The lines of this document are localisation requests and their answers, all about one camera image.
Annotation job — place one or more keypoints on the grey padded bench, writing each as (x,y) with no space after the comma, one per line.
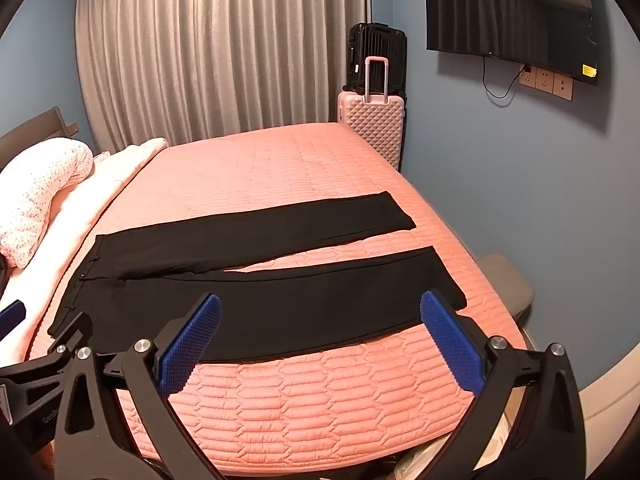
(505,275)

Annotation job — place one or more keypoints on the floral white pillow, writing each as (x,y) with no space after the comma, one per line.
(40,185)

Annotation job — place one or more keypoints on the pink suitcase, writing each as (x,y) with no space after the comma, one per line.
(372,120)

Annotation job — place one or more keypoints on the black suitcase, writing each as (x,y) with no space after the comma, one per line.
(359,50)

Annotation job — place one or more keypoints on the bed with pink quilted cover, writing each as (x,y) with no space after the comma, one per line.
(300,170)

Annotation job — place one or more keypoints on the grey pleated curtain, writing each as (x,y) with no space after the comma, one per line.
(225,50)

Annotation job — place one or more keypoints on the black pants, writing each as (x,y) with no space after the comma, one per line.
(275,300)

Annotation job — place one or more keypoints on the grey headboard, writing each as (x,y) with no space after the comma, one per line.
(30,130)

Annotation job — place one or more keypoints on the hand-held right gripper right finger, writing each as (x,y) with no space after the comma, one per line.
(452,340)

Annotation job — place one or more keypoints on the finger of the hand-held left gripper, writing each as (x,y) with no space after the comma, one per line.
(60,350)
(11,317)

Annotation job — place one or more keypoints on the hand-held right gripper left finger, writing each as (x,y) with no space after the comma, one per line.
(190,340)

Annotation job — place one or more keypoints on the white wall socket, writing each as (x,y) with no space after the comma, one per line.
(545,81)
(527,77)
(564,86)

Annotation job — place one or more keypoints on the wall-mounted black television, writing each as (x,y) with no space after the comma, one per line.
(500,10)

